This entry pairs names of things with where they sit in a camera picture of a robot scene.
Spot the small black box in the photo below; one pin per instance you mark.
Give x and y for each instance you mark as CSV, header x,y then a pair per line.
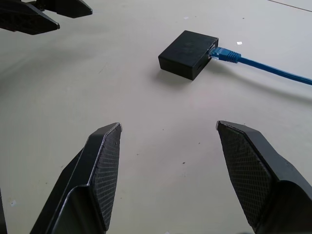
x,y
182,54

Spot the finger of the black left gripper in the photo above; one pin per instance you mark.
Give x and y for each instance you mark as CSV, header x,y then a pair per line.
x,y
65,7
24,20

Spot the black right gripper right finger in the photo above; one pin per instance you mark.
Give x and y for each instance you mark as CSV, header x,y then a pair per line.
x,y
273,185

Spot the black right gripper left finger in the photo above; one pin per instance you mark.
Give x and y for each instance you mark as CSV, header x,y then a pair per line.
x,y
80,185

